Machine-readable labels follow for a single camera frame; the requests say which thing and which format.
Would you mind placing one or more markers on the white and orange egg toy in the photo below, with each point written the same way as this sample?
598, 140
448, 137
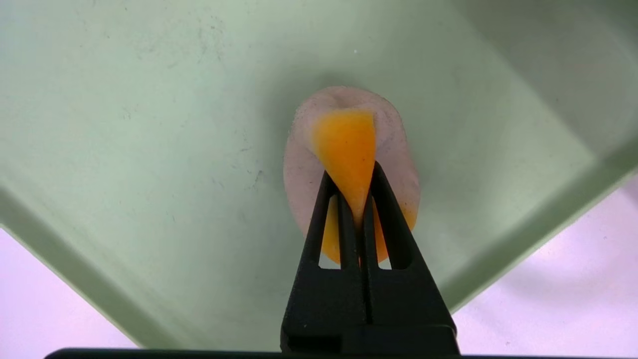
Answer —
344, 139

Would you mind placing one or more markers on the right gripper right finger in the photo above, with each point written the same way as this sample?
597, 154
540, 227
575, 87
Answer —
408, 309

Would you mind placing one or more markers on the light green plastic tray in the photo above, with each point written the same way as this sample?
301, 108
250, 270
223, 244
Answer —
149, 149

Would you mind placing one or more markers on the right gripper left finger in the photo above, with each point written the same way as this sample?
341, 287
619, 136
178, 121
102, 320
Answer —
329, 304

